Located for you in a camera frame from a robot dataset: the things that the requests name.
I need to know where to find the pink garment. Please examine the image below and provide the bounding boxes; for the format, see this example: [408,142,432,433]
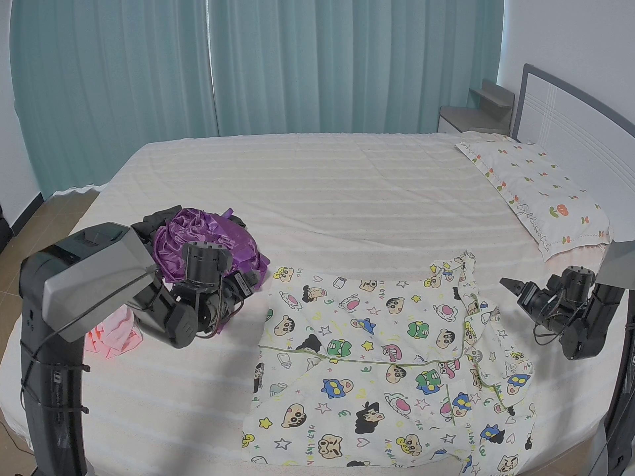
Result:
[83,307,145,361]

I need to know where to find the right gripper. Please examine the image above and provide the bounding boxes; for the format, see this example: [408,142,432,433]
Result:
[500,277,554,319]

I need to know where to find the purple satin garment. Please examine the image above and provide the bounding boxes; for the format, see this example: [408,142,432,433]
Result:
[153,207,273,336]

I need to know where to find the blue-green curtain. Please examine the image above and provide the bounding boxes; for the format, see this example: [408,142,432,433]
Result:
[10,0,219,200]
[207,0,506,138]

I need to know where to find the black cable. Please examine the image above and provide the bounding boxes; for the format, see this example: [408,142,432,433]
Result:
[0,414,36,457]

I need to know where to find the white printed pillow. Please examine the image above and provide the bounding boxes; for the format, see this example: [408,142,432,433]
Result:
[455,134,612,262]

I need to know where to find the bed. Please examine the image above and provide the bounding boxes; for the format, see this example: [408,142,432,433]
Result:
[0,63,635,476]

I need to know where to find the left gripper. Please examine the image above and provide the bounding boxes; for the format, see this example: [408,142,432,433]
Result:
[221,267,260,313]

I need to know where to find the white printed pyjama top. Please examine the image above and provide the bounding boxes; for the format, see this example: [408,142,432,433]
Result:
[241,250,539,476]

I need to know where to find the grey bedside table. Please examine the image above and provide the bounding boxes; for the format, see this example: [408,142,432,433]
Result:
[438,78,515,140]

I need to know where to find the dark grey garment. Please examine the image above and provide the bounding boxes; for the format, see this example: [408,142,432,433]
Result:
[131,208,246,254]

